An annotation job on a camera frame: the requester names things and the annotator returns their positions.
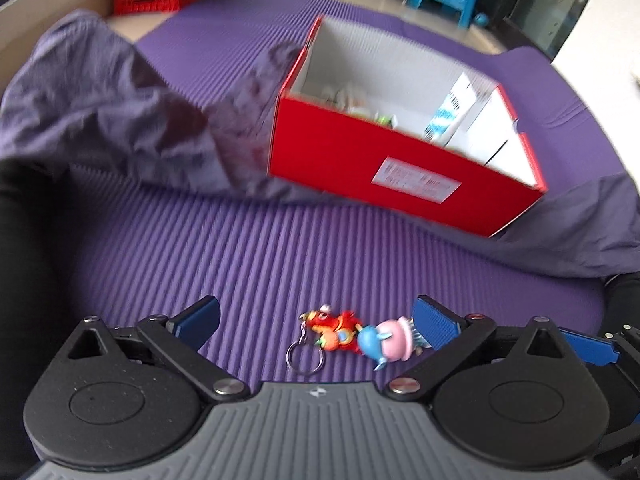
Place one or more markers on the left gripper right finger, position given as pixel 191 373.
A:
pixel 434 323

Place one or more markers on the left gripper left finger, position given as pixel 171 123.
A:
pixel 196 324

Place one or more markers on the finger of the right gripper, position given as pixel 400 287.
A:
pixel 591 350

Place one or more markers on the pink blue figurine keychain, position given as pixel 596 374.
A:
pixel 391 341

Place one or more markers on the red orange dragon keychain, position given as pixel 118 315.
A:
pixel 326 331

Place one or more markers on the white blue toothpaste tube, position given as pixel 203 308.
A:
pixel 461 106

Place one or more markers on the green cylindrical battery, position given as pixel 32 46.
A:
pixel 389 121

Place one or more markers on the purple foam mat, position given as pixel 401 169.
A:
pixel 137 250

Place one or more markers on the red cardboard box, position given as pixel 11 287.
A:
pixel 324 135

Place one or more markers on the purple grey cloth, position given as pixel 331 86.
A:
pixel 86 96

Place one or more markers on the blue small ball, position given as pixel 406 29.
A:
pixel 481 20

